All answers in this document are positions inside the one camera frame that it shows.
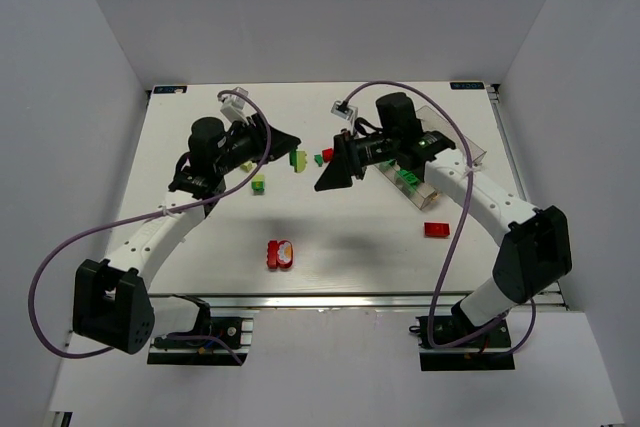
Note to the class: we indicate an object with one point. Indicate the green 2x2 lego front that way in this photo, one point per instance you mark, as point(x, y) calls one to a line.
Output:
point(407, 181)

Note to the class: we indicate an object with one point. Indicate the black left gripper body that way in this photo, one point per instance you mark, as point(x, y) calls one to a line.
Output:
point(265, 142)

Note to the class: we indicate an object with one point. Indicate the small red lego brick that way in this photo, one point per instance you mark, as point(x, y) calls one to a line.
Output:
point(327, 155)

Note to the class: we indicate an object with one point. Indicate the pale lime lego cube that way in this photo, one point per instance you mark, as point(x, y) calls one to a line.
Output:
point(245, 166)

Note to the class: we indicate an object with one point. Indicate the blue table label right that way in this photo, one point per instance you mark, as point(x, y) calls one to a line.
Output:
point(467, 85)

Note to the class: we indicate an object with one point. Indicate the blue table label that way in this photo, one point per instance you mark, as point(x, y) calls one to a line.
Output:
point(467, 85)
point(169, 90)

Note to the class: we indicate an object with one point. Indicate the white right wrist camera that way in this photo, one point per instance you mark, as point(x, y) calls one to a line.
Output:
point(345, 111)

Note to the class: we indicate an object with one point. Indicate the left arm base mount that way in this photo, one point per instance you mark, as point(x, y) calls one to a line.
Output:
point(210, 337)

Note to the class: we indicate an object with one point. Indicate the red flat lego brick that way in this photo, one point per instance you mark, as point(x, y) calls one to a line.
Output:
point(436, 230)

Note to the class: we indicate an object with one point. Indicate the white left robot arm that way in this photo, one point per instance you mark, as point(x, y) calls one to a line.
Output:
point(111, 300)

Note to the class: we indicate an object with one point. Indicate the green sloped lego brick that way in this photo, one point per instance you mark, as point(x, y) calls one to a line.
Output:
point(383, 166)

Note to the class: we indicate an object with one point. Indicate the red flower lego block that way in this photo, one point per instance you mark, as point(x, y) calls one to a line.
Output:
point(280, 255)

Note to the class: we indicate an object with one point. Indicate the blue table label left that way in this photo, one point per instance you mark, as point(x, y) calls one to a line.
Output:
point(169, 90)

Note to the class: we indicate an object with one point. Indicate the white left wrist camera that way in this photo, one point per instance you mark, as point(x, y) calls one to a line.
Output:
point(232, 105)

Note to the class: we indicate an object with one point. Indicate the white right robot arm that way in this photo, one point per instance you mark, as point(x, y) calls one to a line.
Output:
point(534, 247)

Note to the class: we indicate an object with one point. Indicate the green on lime long lego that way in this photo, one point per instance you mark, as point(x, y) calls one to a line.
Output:
point(298, 160)

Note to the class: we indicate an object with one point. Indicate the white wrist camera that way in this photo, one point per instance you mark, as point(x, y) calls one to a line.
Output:
point(345, 111)
point(232, 105)

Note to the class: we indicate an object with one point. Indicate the clear compartment organizer tray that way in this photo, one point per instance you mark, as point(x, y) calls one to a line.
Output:
point(433, 175)

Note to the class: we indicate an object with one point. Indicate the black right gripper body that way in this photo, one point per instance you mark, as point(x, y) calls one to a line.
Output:
point(347, 155)

